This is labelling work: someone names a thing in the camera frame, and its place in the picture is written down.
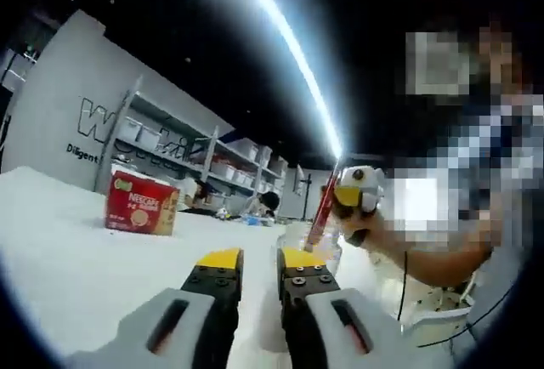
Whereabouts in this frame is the black tripod stand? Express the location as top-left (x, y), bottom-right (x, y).
top-left (296, 163), bottom-right (316, 222)

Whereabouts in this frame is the group of white storage bins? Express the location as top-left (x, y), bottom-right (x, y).
top-left (116, 116), bottom-right (288, 187)

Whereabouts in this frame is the black cable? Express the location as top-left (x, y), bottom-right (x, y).
top-left (396, 250), bottom-right (410, 322)
top-left (417, 273), bottom-right (524, 349)

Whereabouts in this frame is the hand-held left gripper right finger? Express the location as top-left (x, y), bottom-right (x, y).
top-left (275, 246), bottom-right (426, 369)

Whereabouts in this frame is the ceiling light strip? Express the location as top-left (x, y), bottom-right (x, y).
top-left (220, 0), bottom-right (346, 162)

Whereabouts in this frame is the clear plastic cup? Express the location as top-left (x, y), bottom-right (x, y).
top-left (276, 220), bottom-right (344, 279)

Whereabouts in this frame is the blue box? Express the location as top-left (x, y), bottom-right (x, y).
top-left (240, 212), bottom-right (275, 226)

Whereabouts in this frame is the person's grey shirt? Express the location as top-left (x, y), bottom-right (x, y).
top-left (450, 253), bottom-right (528, 361)

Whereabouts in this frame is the red coffee pouch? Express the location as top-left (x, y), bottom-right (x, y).
top-left (304, 163), bottom-right (342, 254)

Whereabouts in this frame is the person's right hand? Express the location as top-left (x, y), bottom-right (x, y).
top-left (335, 206), bottom-right (390, 256)

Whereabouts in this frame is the grey metal shelf rack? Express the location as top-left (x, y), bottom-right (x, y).
top-left (93, 75), bottom-right (290, 219)

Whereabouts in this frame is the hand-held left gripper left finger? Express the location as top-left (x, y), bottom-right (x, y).
top-left (63, 247), bottom-right (246, 369)

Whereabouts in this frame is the red coffee box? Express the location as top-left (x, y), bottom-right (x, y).
top-left (105, 169), bottom-right (181, 236)

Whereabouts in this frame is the white chair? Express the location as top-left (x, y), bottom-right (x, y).
top-left (405, 270), bottom-right (479, 347)

